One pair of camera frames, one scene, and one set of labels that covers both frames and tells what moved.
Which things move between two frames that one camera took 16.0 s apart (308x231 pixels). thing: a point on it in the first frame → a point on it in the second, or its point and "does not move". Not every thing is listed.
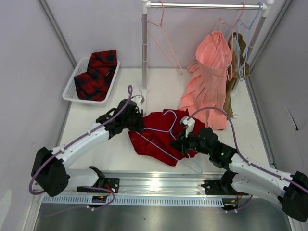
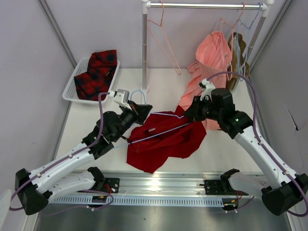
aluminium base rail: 154,184 does not move
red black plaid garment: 93,84 does not move
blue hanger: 171,132 → 152,113
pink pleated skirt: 207,86 does not move
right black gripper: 184,143 → 195,109
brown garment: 239,70 does not move
